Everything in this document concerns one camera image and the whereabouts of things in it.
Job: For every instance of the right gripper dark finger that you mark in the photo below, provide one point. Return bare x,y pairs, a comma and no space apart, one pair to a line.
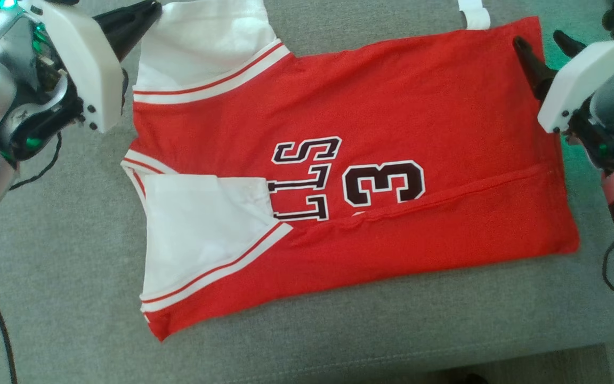
533,69
571,45

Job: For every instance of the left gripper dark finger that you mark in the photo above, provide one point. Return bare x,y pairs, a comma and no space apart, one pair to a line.
128,24

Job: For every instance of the large grey sofa seat cushion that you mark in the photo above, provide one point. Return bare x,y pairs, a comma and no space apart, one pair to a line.
339,341

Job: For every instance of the white fabric strip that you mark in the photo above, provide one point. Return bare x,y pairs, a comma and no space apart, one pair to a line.
475,18

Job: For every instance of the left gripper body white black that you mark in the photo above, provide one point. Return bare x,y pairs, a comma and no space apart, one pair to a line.
80,58

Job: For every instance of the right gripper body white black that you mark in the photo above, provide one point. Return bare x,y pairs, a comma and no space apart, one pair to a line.
584,80

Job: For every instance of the red jersey with white sleeves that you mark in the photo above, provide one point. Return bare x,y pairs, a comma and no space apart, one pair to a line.
392,106

